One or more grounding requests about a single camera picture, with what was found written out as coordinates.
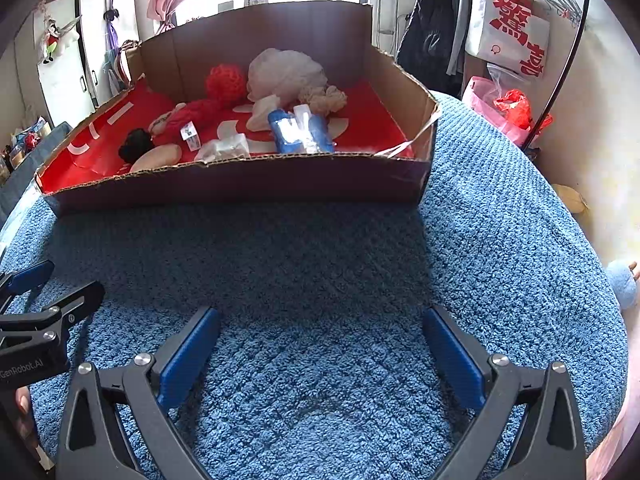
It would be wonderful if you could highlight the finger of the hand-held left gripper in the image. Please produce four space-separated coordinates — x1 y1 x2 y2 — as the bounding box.
0 260 55 306
0 280 106 349

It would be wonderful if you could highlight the person's left hand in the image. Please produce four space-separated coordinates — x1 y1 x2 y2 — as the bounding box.
12 385 42 456

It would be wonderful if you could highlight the white plush bear with ribbon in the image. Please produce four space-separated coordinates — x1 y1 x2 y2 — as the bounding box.
149 110 176 136

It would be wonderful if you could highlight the white bag with red print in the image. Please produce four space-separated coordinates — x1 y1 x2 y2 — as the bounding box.
465 0 551 81

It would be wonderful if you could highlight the purple hanging strap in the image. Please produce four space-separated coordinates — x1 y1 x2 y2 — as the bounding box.
102 0 123 61

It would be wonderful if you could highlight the mannequin bust with necklaces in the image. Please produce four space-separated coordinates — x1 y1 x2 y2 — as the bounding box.
112 40 143 91

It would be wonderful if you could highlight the red fuzzy sock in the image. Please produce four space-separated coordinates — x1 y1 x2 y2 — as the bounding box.
150 97 221 151

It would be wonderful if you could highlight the beige soft pad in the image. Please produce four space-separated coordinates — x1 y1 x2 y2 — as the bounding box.
129 144 183 173

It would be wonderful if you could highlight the white stool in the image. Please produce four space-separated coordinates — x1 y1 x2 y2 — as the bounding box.
372 0 401 53

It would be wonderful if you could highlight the white mesh bath pouf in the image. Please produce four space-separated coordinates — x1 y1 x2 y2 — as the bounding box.
246 48 328 103

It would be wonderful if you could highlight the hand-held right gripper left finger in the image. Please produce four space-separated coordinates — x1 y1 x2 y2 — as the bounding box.
54 306 223 480

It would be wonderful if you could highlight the white cotton pad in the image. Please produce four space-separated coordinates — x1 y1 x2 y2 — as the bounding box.
245 94 283 132

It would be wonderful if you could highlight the blue plush ball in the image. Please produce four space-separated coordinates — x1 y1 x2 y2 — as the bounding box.
605 259 640 309

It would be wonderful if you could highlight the row of small toys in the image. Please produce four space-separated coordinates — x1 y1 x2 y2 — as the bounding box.
0 117 53 186

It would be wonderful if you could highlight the hanging plush doll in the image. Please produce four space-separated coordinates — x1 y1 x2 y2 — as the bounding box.
42 15 81 66

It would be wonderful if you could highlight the cardboard box with red lining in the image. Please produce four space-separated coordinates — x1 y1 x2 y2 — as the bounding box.
34 0 441 217

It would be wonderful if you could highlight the blue tissue pack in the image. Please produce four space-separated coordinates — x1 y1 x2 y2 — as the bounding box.
267 104 335 155

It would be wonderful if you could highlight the dark hanging jacket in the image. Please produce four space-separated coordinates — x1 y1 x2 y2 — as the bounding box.
396 0 473 98

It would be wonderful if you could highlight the black clothes rack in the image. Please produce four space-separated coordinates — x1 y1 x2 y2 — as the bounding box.
522 0 591 151

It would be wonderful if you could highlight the black fuzzy ball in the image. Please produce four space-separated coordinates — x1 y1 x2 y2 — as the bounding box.
118 128 155 164

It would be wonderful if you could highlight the pink plastic bag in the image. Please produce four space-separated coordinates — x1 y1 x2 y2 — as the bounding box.
461 76 553 151

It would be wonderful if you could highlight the cream crochet lace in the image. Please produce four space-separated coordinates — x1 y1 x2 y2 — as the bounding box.
298 85 348 115

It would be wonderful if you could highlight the white wardrobe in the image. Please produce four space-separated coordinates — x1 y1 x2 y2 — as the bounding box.
32 0 141 116

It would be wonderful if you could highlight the blue knitted blanket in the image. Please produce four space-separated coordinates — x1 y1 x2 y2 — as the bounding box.
0 90 628 480

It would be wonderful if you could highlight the clear plastic packet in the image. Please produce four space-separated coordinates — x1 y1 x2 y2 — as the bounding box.
194 133 251 163

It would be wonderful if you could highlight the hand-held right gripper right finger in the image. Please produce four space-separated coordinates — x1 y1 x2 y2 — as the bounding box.
421 305 587 480

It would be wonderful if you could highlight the red plastic bag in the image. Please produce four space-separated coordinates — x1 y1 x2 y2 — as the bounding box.
494 89 531 131

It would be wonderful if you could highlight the table with blue cloth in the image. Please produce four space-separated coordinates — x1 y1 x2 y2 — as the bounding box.
0 122 71 231

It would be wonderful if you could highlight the red foam net ball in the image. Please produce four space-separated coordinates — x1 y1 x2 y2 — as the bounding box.
204 63 248 108

